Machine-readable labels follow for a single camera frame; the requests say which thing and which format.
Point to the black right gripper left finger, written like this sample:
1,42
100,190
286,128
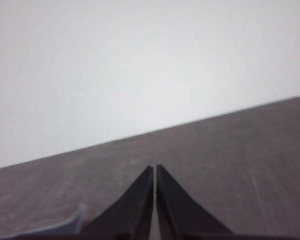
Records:
135,207

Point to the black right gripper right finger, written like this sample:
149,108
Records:
177,212

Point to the purple towel with grey hem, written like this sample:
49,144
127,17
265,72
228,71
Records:
71,223

